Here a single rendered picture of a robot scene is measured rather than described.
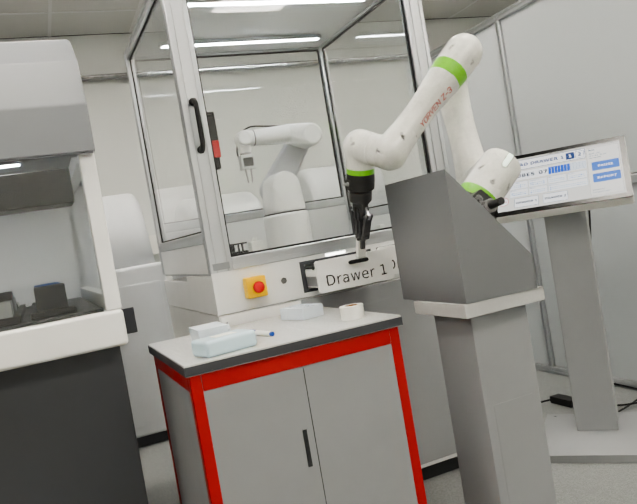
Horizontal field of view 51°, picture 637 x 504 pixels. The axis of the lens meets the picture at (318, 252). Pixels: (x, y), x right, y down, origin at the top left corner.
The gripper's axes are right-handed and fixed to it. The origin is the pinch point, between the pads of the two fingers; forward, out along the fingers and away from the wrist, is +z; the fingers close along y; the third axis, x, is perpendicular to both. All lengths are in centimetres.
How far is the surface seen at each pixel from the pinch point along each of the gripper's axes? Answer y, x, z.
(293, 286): -16.5, -18.6, 16.8
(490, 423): 59, 10, 36
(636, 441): 43, 95, 82
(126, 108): -360, -17, -1
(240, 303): -15.6, -38.9, 18.6
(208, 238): -24, -46, -4
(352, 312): 33.1, -20.3, 5.2
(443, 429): 7, 32, 79
